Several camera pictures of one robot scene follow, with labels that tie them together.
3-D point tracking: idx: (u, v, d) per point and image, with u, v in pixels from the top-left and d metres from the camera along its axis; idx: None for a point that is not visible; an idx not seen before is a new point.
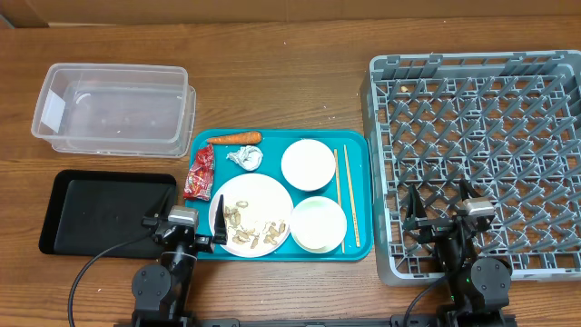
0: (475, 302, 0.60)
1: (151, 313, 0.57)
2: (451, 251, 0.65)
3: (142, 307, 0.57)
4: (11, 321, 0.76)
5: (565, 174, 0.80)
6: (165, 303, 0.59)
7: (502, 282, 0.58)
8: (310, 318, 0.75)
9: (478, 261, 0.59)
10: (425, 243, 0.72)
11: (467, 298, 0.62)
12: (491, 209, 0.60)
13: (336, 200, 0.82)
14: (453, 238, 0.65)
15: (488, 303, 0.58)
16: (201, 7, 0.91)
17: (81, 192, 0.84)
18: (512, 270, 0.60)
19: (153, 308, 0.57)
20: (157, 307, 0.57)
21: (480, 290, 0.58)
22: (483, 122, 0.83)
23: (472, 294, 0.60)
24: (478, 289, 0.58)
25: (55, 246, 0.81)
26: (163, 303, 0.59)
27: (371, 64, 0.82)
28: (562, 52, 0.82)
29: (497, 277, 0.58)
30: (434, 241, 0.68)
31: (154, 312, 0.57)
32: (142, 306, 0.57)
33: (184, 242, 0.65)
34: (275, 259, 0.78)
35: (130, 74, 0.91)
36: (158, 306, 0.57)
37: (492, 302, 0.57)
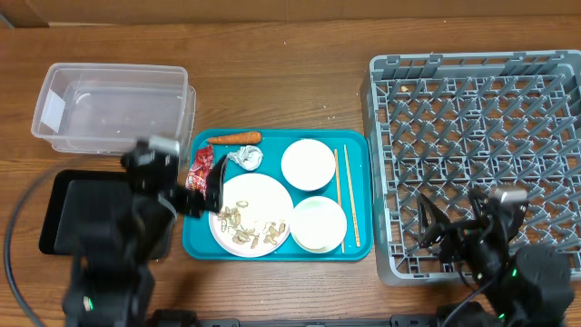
0: (528, 300, 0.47)
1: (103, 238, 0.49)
2: (479, 252, 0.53)
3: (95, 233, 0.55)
4: (12, 321, 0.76)
5: (565, 174, 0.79)
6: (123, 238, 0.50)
7: (560, 273, 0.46)
8: (310, 318, 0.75)
9: (522, 252, 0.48)
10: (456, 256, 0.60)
11: (516, 303, 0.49)
12: (524, 194, 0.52)
13: (336, 199, 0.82)
14: (484, 240, 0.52)
15: (548, 297, 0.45)
16: (201, 7, 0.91)
17: (79, 191, 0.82)
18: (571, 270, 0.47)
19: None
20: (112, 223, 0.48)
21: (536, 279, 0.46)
22: (483, 122, 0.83)
23: (523, 288, 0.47)
24: (534, 281, 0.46)
25: (55, 246, 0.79)
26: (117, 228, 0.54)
27: (371, 64, 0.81)
28: (562, 51, 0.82)
29: (550, 265, 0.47)
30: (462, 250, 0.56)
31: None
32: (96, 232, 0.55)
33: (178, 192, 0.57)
34: (275, 259, 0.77)
35: (131, 73, 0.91)
36: (110, 229, 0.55)
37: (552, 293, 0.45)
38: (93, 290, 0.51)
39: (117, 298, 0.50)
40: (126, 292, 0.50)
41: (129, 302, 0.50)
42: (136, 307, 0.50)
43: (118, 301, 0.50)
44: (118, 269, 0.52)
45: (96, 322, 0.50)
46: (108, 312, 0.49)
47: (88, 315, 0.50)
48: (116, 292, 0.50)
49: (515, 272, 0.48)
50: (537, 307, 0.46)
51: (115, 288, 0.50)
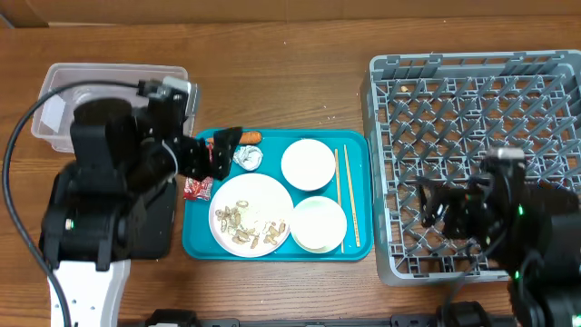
0: (538, 237, 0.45)
1: (97, 157, 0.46)
2: (484, 215, 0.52)
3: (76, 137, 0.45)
4: (11, 321, 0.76)
5: (566, 174, 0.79)
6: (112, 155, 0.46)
7: (568, 205, 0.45)
8: (310, 318, 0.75)
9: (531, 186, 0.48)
10: (457, 231, 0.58)
11: (530, 250, 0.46)
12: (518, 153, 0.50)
13: (336, 200, 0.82)
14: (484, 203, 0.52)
15: (558, 226, 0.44)
16: (201, 7, 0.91)
17: None
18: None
19: (93, 130, 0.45)
20: (103, 133, 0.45)
21: (543, 207, 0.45)
22: (483, 122, 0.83)
23: (532, 224, 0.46)
24: (541, 210, 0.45)
25: None
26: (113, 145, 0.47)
27: (371, 64, 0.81)
28: (562, 52, 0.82)
29: (555, 195, 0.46)
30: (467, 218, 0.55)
31: (101, 143, 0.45)
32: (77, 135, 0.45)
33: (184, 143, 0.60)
34: (275, 258, 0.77)
35: (130, 73, 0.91)
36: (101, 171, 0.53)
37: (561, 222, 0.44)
38: (76, 209, 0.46)
39: (101, 217, 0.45)
40: (112, 213, 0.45)
41: (114, 222, 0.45)
42: (123, 228, 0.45)
43: (101, 223, 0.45)
44: (109, 189, 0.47)
45: (79, 242, 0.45)
46: (91, 232, 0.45)
47: (72, 236, 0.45)
48: (102, 212, 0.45)
49: (519, 209, 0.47)
50: (546, 243, 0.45)
51: (102, 208, 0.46)
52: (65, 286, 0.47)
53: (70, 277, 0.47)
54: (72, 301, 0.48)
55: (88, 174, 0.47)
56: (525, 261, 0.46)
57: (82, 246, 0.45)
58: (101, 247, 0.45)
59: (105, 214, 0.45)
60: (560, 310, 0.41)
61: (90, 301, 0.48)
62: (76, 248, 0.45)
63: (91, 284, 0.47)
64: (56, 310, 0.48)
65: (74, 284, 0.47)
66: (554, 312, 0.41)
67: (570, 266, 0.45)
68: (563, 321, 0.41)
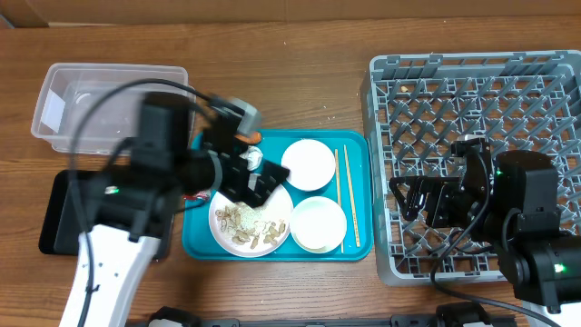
0: (516, 196, 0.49)
1: (152, 133, 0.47)
2: (463, 198, 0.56)
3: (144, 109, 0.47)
4: (12, 321, 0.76)
5: (566, 175, 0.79)
6: (165, 136, 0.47)
7: (541, 163, 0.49)
8: (310, 318, 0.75)
9: (500, 153, 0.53)
10: (441, 220, 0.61)
11: (515, 209, 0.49)
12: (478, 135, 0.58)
13: (336, 200, 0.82)
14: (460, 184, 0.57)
15: (531, 177, 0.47)
16: (201, 7, 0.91)
17: None
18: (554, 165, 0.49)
19: (156, 110, 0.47)
20: (165, 113, 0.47)
21: (516, 163, 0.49)
22: (483, 122, 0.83)
23: (510, 183, 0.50)
24: (516, 167, 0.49)
25: (55, 246, 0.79)
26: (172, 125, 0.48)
27: (371, 64, 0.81)
28: (562, 52, 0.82)
29: (527, 155, 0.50)
30: (448, 203, 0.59)
31: (162, 120, 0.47)
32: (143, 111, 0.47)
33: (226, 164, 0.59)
34: (275, 259, 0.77)
35: (130, 73, 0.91)
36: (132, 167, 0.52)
37: (535, 173, 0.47)
38: (124, 178, 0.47)
39: (142, 192, 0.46)
40: (152, 189, 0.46)
41: (155, 197, 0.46)
42: (162, 204, 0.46)
43: (142, 196, 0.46)
44: (155, 169, 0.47)
45: (118, 210, 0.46)
46: (131, 203, 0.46)
47: (113, 203, 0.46)
48: (145, 185, 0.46)
49: (497, 172, 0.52)
50: (523, 197, 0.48)
51: (144, 182, 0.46)
52: (98, 247, 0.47)
53: (106, 239, 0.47)
54: (98, 263, 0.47)
55: (140, 151, 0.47)
56: (507, 217, 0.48)
57: (121, 214, 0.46)
58: (137, 218, 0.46)
59: (148, 189, 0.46)
60: (545, 262, 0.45)
61: (116, 266, 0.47)
62: (116, 215, 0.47)
63: (123, 250, 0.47)
64: (79, 272, 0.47)
65: (106, 247, 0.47)
66: (538, 264, 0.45)
67: (548, 218, 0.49)
68: (546, 271, 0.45)
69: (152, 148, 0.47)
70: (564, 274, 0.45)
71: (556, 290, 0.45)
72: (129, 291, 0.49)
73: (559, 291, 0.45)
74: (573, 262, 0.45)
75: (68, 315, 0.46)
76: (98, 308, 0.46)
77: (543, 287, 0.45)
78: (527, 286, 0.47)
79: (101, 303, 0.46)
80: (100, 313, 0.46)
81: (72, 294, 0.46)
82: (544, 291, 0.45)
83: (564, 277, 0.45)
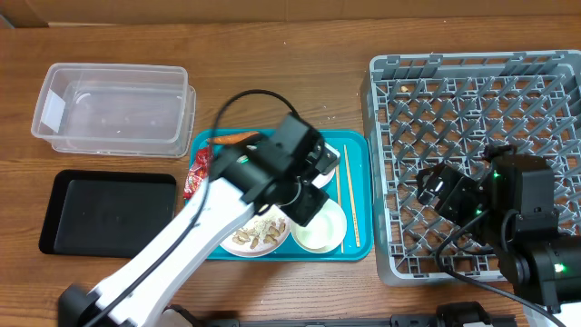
0: (513, 198, 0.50)
1: (291, 138, 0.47)
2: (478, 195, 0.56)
3: (288, 126, 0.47)
4: (12, 321, 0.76)
5: (566, 174, 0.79)
6: (297, 148, 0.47)
7: (536, 163, 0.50)
8: (310, 318, 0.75)
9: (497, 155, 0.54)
10: (449, 211, 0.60)
11: (514, 212, 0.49)
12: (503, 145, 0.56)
13: (336, 199, 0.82)
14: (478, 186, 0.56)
15: (527, 177, 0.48)
16: (201, 8, 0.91)
17: (81, 192, 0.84)
18: (550, 166, 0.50)
19: (300, 125, 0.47)
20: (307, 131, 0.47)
21: (511, 166, 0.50)
22: (483, 122, 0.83)
23: (507, 186, 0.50)
24: (511, 165, 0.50)
25: (55, 246, 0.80)
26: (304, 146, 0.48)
27: (371, 64, 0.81)
28: (562, 52, 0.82)
29: (524, 158, 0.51)
30: (463, 196, 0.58)
31: (302, 135, 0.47)
32: (289, 122, 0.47)
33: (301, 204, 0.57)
34: (275, 258, 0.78)
35: (131, 73, 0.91)
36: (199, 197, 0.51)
37: (530, 175, 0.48)
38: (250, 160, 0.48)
39: (262, 173, 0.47)
40: (269, 179, 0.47)
41: (269, 183, 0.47)
42: (270, 191, 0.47)
43: (257, 180, 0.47)
44: (274, 173, 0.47)
45: (237, 173, 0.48)
46: (249, 176, 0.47)
47: (236, 165, 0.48)
48: (265, 169, 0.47)
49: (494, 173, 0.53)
50: (519, 199, 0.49)
51: (267, 165, 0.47)
52: (214, 194, 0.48)
53: (223, 192, 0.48)
54: (207, 208, 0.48)
55: (270, 149, 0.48)
56: (505, 219, 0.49)
57: (239, 180, 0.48)
58: (247, 193, 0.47)
59: (267, 173, 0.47)
60: (545, 262, 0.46)
61: (221, 216, 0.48)
62: (234, 178, 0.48)
63: (231, 205, 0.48)
64: (189, 208, 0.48)
65: (221, 198, 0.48)
66: (539, 265, 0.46)
67: (546, 218, 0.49)
68: (546, 271, 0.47)
69: (280, 150, 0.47)
70: (564, 274, 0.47)
71: (556, 290, 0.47)
72: (211, 244, 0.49)
73: (559, 291, 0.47)
74: (572, 262, 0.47)
75: (165, 235, 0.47)
76: (187, 243, 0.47)
77: (543, 288, 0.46)
78: (527, 286, 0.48)
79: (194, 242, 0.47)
80: (187, 249, 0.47)
81: (172, 223, 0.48)
82: (544, 291, 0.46)
83: (564, 277, 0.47)
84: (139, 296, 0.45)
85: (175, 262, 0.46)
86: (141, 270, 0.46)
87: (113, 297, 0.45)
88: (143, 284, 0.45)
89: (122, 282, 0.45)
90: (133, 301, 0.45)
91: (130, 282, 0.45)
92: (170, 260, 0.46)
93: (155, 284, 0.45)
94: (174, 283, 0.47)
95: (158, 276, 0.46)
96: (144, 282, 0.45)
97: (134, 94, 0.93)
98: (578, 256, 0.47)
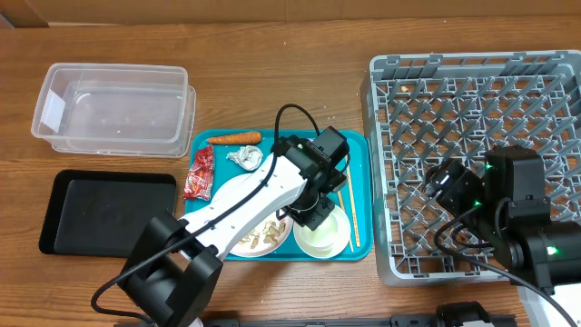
0: (507, 186, 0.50)
1: (330, 145, 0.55)
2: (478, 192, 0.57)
3: (329, 139, 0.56)
4: (12, 321, 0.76)
5: (566, 174, 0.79)
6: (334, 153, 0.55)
7: (526, 153, 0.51)
8: (310, 318, 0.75)
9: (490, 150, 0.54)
10: (450, 202, 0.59)
11: (506, 199, 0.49)
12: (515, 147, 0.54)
13: (336, 199, 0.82)
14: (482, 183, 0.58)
15: (518, 165, 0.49)
16: (201, 8, 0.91)
17: (81, 192, 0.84)
18: (539, 155, 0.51)
19: (339, 137, 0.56)
20: (342, 141, 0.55)
21: (504, 157, 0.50)
22: (483, 122, 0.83)
23: (499, 174, 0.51)
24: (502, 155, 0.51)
25: (55, 246, 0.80)
26: (338, 153, 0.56)
27: (371, 64, 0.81)
28: (562, 51, 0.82)
29: (513, 151, 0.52)
30: (465, 190, 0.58)
31: (340, 146, 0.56)
32: (329, 134, 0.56)
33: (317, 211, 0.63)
34: (275, 258, 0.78)
35: (131, 73, 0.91)
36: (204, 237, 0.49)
37: (521, 163, 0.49)
38: (300, 149, 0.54)
39: (313, 162, 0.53)
40: (319, 166, 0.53)
41: (318, 170, 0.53)
42: (317, 178, 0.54)
43: (310, 164, 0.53)
44: (321, 163, 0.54)
45: (292, 160, 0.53)
46: (301, 162, 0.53)
47: (293, 152, 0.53)
48: (315, 157, 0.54)
49: (487, 165, 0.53)
50: (512, 186, 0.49)
51: (315, 156, 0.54)
52: (280, 165, 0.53)
53: (284, 165, 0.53)
54: (274, 174, 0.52)
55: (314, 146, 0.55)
56: (498, 206, 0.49)
57: (294, 163, 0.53)
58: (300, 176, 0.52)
59: (318, 162, 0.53)
60: (538, 246, 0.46)
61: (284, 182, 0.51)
62: (290, 163, 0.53)
63: (291, 176, 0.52)
64: (259, 173, 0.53)
65: (286, 168, 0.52)
66: (532, 249, 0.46)
67: (538, 205, 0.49)
68: (540, 255, 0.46)
69: (322, 151, 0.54)
70: (557, 257, 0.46)
71: (549, 272, 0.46)
72: (275, 206, 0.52)
73: (553, 273, 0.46)
74: (566, 245, 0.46)
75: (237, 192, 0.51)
76: (260, 197, 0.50)
77: (536, 270, 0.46)
78: (522, 272, 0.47)
79: (260, 199, 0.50)
80: (258, 203, 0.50)
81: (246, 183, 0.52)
82: (537, 273, 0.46)
83: (556, 260, 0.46)
84: (221, 230, 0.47)
85: (247, 213, 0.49)
86: (221, 210, 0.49)
87: (196, 228, 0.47)
88: (224, 221, 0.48)
89: (205, 216, 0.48)
90: (217, 233, 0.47)
91: (213, 215, 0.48)
92: (245, 209, 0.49)
93: (234, 224, 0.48)
94: (244, 230, 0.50)
95: (235, 219, 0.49)
96: (226, 219, 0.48)
97: (134, 94, 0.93)
98: (572, 242, 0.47)
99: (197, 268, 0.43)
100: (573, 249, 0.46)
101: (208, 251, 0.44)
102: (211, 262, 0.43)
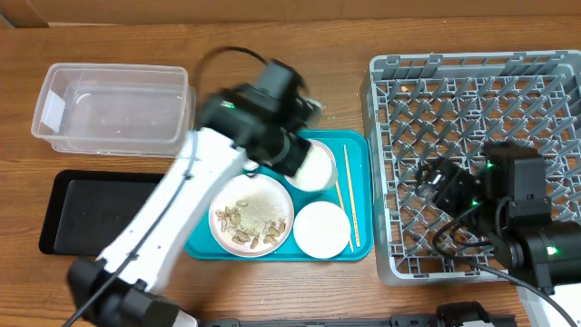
0: (507, 185, 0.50)
1: (273, 84, 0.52)
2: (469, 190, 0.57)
3: (269, 75, 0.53)
4: (12, 321, 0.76)
5: (566, 175, 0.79)
6: (280, 90, 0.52)
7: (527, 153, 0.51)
8: (310, 318, 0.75)
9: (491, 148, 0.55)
10: (446, 203, 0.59)
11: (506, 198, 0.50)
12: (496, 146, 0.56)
13: (336, 199, 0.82)
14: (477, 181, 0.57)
15: (519, 165, 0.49)
16: (201, 8, 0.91)
17: (81, 192, 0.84)
18: (541, 156, 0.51)
19: (282, 69, 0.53)
20: (286, 73, 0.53)
21: (505, 155, 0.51)
22: (483, 122, 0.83)
23: (501, 172, 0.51)
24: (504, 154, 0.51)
25: (55, 246, 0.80)
26: (284, 93, 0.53)
27: (371, 64, 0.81)
28: (562, 52, 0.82)
29: (515, 150, 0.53)
30: (460, 189, 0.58)
31: (285, 82, 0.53)
32: (268, 74, 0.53)
33: (293, 158, 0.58)
34: (275, 259, 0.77)
35: (131, 73, 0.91)
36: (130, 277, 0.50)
37: (522, 163, 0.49)
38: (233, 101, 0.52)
39: (250, 115, 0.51)
40: (256, 114, 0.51)
41: (257, 121, 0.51)
42: (260, 131, 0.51)
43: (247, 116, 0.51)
44: (261, 108, 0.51)
45: (226, 120, 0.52)
46: (238, 119, 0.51)
47: (223, 111, 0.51)
48: (251, 109, 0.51)
49: (488, 164, 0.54)
50: (514, 185, 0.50)
51: (253, 107, 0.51)
52: (201, 146, 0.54)
53: (210, 141, 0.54)
54: (198, 160, 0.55)
55: (253, 94, 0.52)
56: (498, 204, 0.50)
57: (230, 122, 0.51)
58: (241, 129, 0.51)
59: (255, 112, 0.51)
60: (538, 246, 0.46)
61: (211, 166, 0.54)
62: (226, 124, 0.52)
63: (220, 153, 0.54)
64: (181, 163, 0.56)
65: (207, 148, 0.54)
66: (532, 249, 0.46)
67: (539, 204, 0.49)
68: (540, 254, 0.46)
69: (264, 95, 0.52)
70: (557, 257, 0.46)
71: (549, 272, 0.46)
72: (209, 194, 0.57)
73: (553, 273, 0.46)
74: (565, 245, 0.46)
75: (165, 192, 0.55)
76: (187, 194, 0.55)
77: (536, 270, 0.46)
78: (523, 272, 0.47)
79: (193, 191, 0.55)
80: (189, 197, 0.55)
81: (169, 181, 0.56)
82: (537, 273, 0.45)
83: (556, 260, 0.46)
84: (144, 257, 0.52)
85: (182, 207, 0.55)
86: (141, 233, 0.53)
87: (123, 260, 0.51)
88: (148, 245, 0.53)
89: (127, 247, 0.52)
90: (139, 262, 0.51)
91: (135, 243, 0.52)
92: (178, 204, 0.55)
93: (160, 243, 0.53)
94: (177, 240, 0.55)
95: (161, 236, 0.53)
96: (155, 233, 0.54)
97: (133, 94, 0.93)
98: (572, 242, 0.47)
99: (127, 307, 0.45)
100: (572, 249, 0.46)
101: (136, 288, 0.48)
102: (139, 298, 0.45)
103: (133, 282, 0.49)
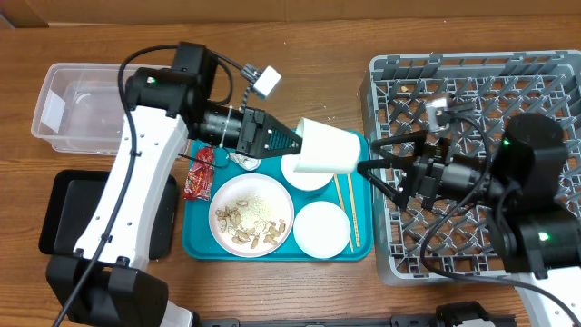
0: (521, 172, 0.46)
1: (192, 63, 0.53)
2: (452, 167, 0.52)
3: (185, 52, 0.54)
4: (11, 321, 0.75)
5: (566, 175, 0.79)
6: (201, 66, 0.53)
7: (553, 139, 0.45)
8: (310, 318, 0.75)
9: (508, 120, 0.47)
10: None
11: (515, 185, 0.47)
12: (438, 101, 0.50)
13: (336, 200, 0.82)
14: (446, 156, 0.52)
15: (540, 158, 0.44)
16: (201, 8, 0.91)
17: (81, 192, 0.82)
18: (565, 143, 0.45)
19: (198, 48, 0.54)
20: (202, 49, 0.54)
21: (526, 145, 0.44)
22: (483, 122, 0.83)
23: (517, 156, 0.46)
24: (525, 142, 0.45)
25: (55, 246, 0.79)
26: (203, 66, 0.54)
27: (371, 64, 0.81)
28: (562, 52, 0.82)
29: (541, 128, 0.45)
30: None
31: (203, 57, 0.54)
32: (182, 52, 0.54)
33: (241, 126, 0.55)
34: (275, 259, 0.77)
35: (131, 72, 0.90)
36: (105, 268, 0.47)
37: (543, 156, 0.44)
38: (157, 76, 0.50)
39: (174, 86, 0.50)
40: (183, 84, 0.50)
41: (186, 90, 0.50)
42: (191, 98, 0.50)
43: (174, 87, 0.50)
44: (183, 78, 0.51)
45: (154, 96, 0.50)
46: (164, 94, 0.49)
47: (147, 89, 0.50)
48: (177, 81, 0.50)
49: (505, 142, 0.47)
50: (526, 177, 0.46)
51: (174, 78, 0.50)
52: (140, 120, 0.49)
53: (146, 116, 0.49)
54: (140, 136, 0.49)
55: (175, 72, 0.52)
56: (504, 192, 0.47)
57: (159, 99, 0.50)
58: (173, 99, 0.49)
59: (180, 83, 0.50)
60: (531, 234, 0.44)
61: (155, 136, 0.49)
62: (154, 101, 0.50)
63: (160, 125, 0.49)
64: (123, 145, 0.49)
65: (146, 122, 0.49)
66: (525, 236, 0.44)
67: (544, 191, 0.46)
68: (532, 242, 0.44)
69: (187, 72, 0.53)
70: (549, 242, 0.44)
71: (543, 258, 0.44)
72: (163, 167, 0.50)
73: (546, 259, 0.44)
74: (557, 231, 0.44)
75: (114, 175, 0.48)
76: (138, 173, 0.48)
77: (529, 256, 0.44)
78: (516, 258, 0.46)
79: (143, 166, 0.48)
80: (142, 173, 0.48)
81: (116, 164, 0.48)
82: (529, 260, 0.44)
83: (549, 246, 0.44)
84: (118, 235, 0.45)
85: (139, 185, 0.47)
86: (107, 216, 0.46)
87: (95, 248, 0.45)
88: (118, 224, 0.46)
89: (98, 232, 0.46)
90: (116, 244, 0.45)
91: (103, 227, 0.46)
92: (132, 186, 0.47)
93: (131, 221, 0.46)
94: (146, 213, 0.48)
95: (128, 213, 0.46)
96: (118, 217, 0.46)
97: None
98: (566, 229, 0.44)
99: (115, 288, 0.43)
100: (565, 235, 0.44)
101: (120, 266, 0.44)
102: (124, 275, 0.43)
103: (114, 262, 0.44)
